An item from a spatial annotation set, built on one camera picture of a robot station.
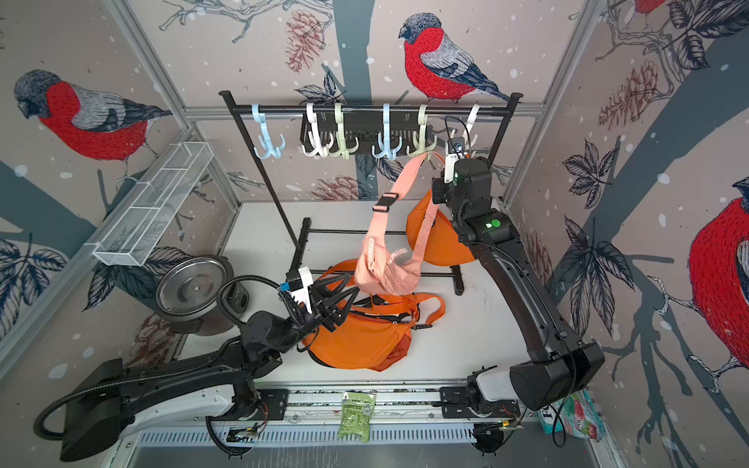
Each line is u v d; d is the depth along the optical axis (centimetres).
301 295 56
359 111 61
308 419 72
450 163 60
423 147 69
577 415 69
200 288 80
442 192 62
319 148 69
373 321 84
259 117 61
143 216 75
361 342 75
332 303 57
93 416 41
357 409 73
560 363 38
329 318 57
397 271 75
